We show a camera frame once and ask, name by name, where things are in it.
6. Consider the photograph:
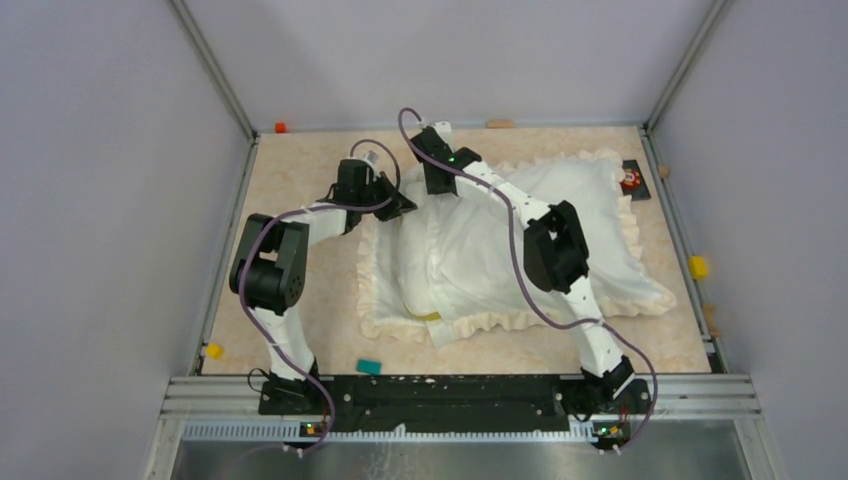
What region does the yellow small block right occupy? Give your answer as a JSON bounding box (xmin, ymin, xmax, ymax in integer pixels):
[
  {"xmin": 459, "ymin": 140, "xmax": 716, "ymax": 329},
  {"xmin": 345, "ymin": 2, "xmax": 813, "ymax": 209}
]
[{"xmin": 687, "ymin": 255, "xmax": 710, "ymax": 281}]

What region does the white ruffled pillowcase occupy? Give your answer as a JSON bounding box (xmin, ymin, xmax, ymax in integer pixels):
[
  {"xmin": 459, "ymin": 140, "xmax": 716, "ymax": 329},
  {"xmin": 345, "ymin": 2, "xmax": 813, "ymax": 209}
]
[{"xmin": 357, "ymin": 148, "xmax": 677, "ymax": 347}]

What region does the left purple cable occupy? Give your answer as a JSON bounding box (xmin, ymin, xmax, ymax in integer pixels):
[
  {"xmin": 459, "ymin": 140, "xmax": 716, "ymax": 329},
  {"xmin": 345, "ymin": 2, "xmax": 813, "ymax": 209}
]
[{"xmin": 237, "ymin": 138, "xmax": 402, "ymax": 458}]

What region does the purple cable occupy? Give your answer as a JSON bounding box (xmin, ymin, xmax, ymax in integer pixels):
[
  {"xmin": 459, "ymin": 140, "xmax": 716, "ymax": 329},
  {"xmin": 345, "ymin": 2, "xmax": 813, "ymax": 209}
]
[
  {"xmin": 237, "ymin": 138, "xmax": 402, "ymax": 458},
  {"xmin": 397, "ymin": 107, "xmax": 659, "ymax": 455}
]

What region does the yellow small block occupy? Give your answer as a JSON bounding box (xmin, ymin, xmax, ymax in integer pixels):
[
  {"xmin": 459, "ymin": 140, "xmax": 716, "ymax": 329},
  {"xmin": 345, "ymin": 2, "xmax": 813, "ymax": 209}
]
[
  {"xmin": 204, "ymin": 342, "xmax": 224, "ymax": 360},
  {"xmin": 687, "ymin": 255, "xmax": 710, "ymax": 281}
]

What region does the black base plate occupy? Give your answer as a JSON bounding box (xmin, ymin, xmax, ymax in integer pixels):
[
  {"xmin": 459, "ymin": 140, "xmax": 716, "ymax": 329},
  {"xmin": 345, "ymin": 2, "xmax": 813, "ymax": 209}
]
[{"xmin": 258, "ymin": 374, "xmax": 651, "ymax": 434}]

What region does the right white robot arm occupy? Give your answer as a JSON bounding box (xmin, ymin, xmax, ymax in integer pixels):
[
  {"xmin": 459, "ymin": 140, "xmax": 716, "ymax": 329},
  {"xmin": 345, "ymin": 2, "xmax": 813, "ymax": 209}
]
[{"xmin": 403, "ymin": 125, "xmax": 635, "ymax": 412}]

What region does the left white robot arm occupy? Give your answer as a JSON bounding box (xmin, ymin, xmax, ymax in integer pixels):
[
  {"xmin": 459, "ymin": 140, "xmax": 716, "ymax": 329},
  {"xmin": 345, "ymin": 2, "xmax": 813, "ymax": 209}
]
[{"xmin": 229, "ymin": 154, "xmax": 417, "ymax": 414}]

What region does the dark lego baseplate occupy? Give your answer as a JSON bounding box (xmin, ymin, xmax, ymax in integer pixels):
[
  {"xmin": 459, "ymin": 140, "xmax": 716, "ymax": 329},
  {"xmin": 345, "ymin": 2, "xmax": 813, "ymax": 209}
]
[{"xmin": 620, "ymin": 159, "xmax": 652, "ymax": 201}]

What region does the teal small block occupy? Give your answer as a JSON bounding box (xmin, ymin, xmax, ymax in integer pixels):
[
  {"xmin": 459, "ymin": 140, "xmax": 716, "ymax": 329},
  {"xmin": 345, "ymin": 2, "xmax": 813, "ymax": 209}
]
[{"xmin": 355, "ymin": 359, "xmax": 382, "ymax": 376}]

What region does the aluminium frame rail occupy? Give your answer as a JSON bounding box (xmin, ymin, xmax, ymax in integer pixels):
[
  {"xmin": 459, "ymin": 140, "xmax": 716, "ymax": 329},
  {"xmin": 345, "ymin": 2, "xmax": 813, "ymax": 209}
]
[{"xmin": 167, "ymin": 0, "xmax": 257, "ymax": 142}]

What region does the wooden peg back edge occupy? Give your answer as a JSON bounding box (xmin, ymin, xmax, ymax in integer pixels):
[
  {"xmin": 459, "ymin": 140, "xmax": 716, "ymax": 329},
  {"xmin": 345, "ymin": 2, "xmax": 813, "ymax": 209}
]
[{"xmin": 485, "ymin": 119, "xmax": 515, "ymax": 129}]

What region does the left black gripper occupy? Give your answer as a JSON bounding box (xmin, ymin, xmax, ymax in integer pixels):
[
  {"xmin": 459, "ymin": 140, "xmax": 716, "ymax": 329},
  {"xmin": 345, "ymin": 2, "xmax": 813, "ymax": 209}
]
[{"xmin": 357, "ymin": 171, "xmax": 417, "ymax": 222}]

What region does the yellow small block left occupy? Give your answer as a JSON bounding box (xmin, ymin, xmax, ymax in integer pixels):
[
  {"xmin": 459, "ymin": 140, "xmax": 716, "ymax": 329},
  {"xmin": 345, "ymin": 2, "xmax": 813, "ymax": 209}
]
[{"xmin": 204, "ymin": 342, "xmax": 224, "ymax": 360}]

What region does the white cable duct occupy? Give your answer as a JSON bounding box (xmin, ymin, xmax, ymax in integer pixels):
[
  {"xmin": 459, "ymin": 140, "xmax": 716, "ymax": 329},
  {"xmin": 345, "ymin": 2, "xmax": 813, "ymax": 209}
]
[{"xmin": 182, "ymin": 420, "xmax": 597, "ymax": 444}]

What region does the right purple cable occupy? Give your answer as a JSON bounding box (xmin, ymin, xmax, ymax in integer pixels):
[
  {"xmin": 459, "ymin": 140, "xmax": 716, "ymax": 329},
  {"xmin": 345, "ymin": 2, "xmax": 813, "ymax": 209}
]
[{"xmin": 397, "ymin": 107, "xmax": 659, "ymax": 455}]

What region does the white pillow yellow edge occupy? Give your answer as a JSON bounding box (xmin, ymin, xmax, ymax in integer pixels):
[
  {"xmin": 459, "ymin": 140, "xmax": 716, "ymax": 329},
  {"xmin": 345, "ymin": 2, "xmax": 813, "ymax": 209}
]
[{"xmin": 405, "ymin": 307, "xmax": 441, "ymax": 322}]

